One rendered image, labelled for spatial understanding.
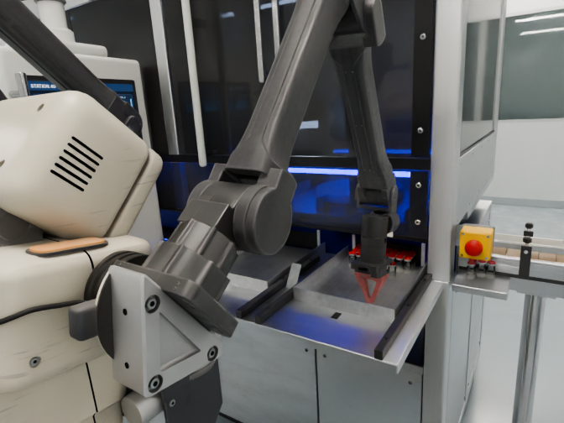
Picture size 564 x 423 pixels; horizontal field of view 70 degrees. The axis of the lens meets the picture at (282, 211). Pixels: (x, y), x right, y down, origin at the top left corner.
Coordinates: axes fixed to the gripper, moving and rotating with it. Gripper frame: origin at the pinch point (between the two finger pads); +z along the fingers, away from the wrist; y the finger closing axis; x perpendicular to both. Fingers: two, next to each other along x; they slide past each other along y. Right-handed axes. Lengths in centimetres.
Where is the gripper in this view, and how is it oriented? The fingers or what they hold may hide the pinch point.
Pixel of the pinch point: (369, 300)
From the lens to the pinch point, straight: 95.4
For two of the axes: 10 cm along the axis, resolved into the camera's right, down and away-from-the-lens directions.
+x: -8.4, -0.9, 5.4
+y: 5.4, -0.8, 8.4
